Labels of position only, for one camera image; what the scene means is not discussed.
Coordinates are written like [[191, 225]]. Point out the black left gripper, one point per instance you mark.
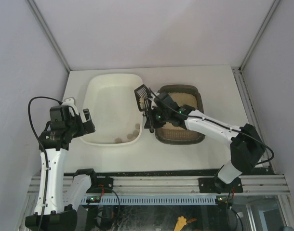
[[83, 123]]

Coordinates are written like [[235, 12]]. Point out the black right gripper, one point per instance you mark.
[[150, 113]]

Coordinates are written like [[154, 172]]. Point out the pale clump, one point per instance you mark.
[[142, 103]]

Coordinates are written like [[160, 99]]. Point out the black litter scoop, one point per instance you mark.
[[143, 91]]

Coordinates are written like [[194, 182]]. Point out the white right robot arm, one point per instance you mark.
[[246, 147]]

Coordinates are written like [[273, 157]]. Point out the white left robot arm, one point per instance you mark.
[[56, 210]]

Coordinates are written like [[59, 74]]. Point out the dark grey litter box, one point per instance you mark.
[[180, 137]]

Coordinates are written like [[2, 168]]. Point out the beige cat litter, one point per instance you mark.
[[181, 99]]

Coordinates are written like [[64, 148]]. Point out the white plastic bin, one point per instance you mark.
[[111, 101]]

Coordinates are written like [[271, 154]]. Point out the yellow toy figure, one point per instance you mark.
[[181, 223]]

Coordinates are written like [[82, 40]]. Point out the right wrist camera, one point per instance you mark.
[[164, 100]]

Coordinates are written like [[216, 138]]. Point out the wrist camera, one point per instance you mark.
[[164, 100], [60, 117]]

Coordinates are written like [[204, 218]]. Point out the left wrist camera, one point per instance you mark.
[[60, 117]]

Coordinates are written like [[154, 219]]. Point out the aluminium frame rail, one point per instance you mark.
[[189, 185]]

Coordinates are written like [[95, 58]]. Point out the grey slotted cable duct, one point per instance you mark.
[[150, 200]]

